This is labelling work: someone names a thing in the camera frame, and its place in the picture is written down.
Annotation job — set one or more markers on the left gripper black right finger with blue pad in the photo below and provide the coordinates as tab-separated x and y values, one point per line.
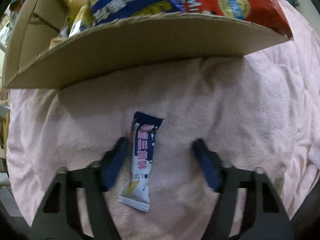
248	206

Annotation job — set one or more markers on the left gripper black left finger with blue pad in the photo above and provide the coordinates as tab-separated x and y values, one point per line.
74	206

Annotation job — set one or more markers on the navy white biscuit packet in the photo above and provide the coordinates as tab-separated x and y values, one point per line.
135	192

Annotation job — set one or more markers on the pink bed duvet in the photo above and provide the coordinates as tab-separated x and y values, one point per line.
260	110

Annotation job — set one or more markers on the brown cardboard box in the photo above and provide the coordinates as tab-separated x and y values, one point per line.
30	61

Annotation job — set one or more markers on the yellow snack bag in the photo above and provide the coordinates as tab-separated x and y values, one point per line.
79	18

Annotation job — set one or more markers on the red snack bag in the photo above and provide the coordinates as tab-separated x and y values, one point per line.
267	13

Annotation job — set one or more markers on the blue snack bag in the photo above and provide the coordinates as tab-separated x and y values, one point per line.
109	10

